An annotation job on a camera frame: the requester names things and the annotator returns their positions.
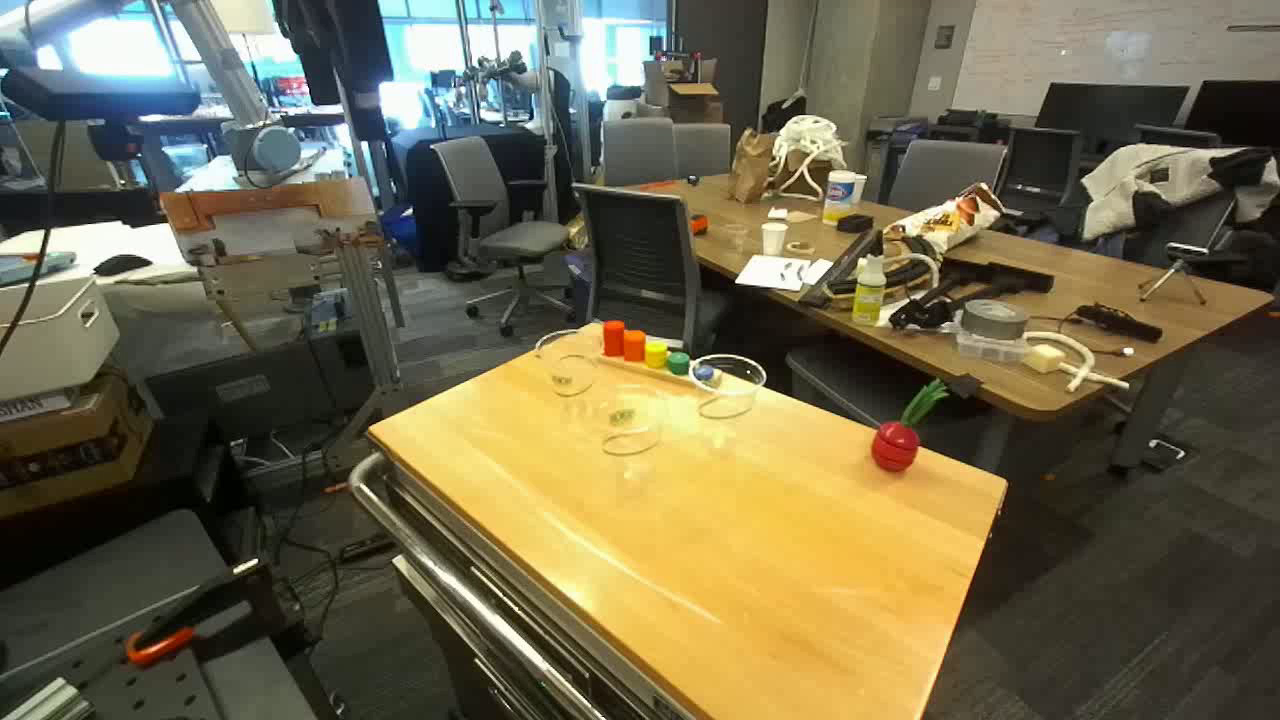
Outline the white printer box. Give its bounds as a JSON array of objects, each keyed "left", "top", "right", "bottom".
[{"left": 0, "top": 278, "right": 121, "bottom": 402}]

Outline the orange handled clamp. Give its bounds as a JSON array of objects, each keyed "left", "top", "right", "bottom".
[{"left": 125, "top": 560, "right": 263, "bottom": 667}]

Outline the white paper sheet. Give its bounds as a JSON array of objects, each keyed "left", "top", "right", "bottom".
[{"left": 736, "top": 255, "right": 829, "bottom": 294}]

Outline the roll of grey tape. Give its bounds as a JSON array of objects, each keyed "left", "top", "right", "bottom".
[{"left": 957, "top": 299, "right": 1029, "bottom": 343}]

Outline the green wooden cylinder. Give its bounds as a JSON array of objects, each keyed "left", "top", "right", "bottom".
[{"left": 664, "top": 349, "right": 692, "bottom": 376}]

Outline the red toy radish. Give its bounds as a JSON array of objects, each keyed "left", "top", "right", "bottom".
[{"left": 873, "top": 382, "right": 947, "bottom": 473}]

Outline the grey office chair far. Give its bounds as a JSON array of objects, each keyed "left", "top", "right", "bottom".
[{"left": 434, "top": 138, "right": 567, "bottom": 335}]

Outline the snack bag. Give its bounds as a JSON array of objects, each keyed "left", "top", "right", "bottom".
[{"left": 879, "top": 184, "right": 1004, "bottom": 261}]

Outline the green spray bottle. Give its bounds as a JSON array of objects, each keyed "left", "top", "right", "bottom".
[{"left": 852, "top": 255, "right": 890, "bottom": 325}]

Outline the long wooden office table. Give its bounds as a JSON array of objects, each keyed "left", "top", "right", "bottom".
[{"left": 648, "top": 178, "right": 1269, "bottom": 473}]

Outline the white paper cup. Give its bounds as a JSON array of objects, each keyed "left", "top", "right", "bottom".
[{"left": 761, "top": 219, "right": 790, "bottom": 255}]

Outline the yellow wooden cylinder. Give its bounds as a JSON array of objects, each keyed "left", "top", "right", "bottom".
[{"left": 646, "top": 341, "right": 667, "bottom": 368}]

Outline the grey office chair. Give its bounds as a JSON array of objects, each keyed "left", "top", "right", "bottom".
[
  {"left": 580, "top": 184, "right": 727, "bottom": 353},
  {"left": 434, "top": 138, "right": 567, "bottom": 335}
]

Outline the white jacket on chair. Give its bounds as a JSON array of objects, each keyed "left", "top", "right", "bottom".
[{"left": 1081, "top": 145, "right": 1280, "bottom": 242}]

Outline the clear plastic cup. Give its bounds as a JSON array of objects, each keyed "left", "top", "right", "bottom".
[
  {"left": 599, "top": 388, "right": 661, "bottom": 458},
  {"left": 537, "top": 327, "right": 596, "bottom": 396},
  {"left": 696, "top": 353, "right": 767, "bottom": 419}
]

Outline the wooden top tool cart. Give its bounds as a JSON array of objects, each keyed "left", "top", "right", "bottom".
[{"left": 349, "top": 327, "right": 1004, "bottom": 720}]

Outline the orange wooden cylinder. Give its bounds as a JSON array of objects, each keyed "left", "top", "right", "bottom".
[{"left": 625, "top": 327, "right": 648, "bottom": 361}]

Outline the grey office chair near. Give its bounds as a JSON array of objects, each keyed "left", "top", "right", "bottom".
[{"left": 580, "top": 184, "right": 727, "bottom": 353}]

